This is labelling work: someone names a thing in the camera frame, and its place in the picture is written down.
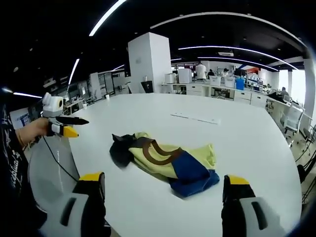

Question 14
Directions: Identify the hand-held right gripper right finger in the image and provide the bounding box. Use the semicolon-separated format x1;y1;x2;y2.
221;174;282;237

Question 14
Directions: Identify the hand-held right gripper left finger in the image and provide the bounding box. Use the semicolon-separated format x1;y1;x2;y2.
39;171;107;237

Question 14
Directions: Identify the yellow blue brown garment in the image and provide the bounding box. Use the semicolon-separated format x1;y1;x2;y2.
109;131;221;198

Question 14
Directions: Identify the black office chair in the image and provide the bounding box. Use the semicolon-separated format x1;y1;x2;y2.
295;148;316;203

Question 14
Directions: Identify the clear template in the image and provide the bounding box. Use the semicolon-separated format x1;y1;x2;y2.
170;112;220;125

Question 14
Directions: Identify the long ceiling light strip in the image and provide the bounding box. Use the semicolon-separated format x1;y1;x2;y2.
88;0;129;37

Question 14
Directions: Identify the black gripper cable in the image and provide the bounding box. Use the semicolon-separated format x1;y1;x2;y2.
42;135;80;181

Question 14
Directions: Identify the white office chair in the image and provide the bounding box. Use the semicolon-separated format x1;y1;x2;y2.
281;102;306;147

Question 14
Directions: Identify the person's left hand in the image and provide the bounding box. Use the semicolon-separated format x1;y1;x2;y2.
15;118;50;147

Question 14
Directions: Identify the white cabinet counter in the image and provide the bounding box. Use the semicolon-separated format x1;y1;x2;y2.
161;82;268;107

